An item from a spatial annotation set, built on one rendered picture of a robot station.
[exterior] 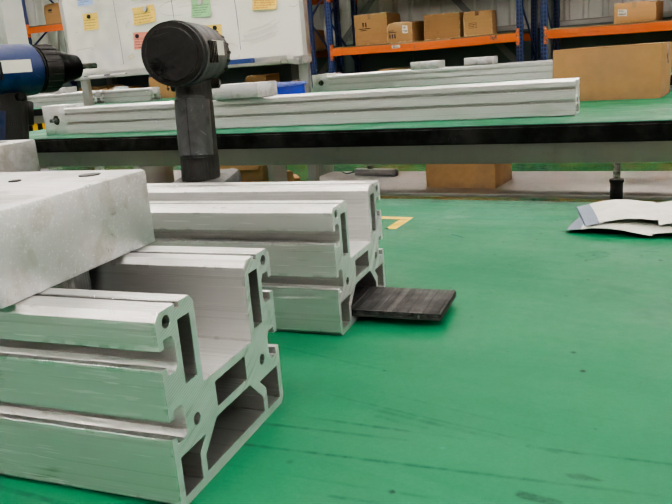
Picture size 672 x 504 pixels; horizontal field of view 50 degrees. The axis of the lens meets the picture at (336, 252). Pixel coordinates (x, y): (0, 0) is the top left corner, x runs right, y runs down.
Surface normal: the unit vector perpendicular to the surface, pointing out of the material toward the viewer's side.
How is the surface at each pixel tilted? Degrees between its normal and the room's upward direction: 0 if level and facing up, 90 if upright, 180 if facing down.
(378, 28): 90
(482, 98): 90
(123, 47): 90
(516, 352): 0
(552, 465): 0
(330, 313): 90
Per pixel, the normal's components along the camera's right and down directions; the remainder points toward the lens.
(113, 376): -0.35, 0.27
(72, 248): 0.93, 0.02
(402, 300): -0.07, -0.96
